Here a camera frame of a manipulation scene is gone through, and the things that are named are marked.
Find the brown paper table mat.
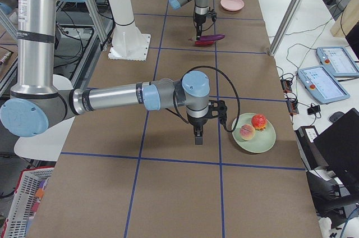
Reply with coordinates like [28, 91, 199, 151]
[27, 0, 324, 238]

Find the teach pendant tablet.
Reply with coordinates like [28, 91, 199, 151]
[297, 66, 350, 104]
[316, 47, 358, 77]

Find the red pomegranate fruit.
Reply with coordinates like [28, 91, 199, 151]
[251, 114, 267, 131]

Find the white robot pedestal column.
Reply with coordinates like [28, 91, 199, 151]
[108, 0, 151, 61]

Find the black computer mouse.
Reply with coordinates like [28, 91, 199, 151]
[329, 111, 344, 123]

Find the yellow pink peach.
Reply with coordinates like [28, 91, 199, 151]
[240, 124, 255, 141]

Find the pink plate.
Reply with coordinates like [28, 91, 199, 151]
[220, 0, 245, 12]

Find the white plastic basket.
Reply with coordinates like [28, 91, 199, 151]
[1, 167, 54, 237]

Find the aluminium frame post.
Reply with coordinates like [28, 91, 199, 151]
[268, 0, 302, 56]

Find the far teach pendant tablet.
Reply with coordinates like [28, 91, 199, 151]
[316, 47, 358, 77]

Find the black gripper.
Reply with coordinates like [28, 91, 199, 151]
[193, 7, 217, 39]
[186, 99, 227, 145]

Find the red chili pepper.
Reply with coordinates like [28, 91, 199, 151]
[189, 39, 215, 47]

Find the purple eggplant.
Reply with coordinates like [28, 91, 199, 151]
[199, 34, 225, 41]

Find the near teach pendant tablet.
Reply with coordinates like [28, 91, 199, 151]
[297, 66, 350, 104]

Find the black power strip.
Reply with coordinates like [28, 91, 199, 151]
[280, 79, 299, 116]

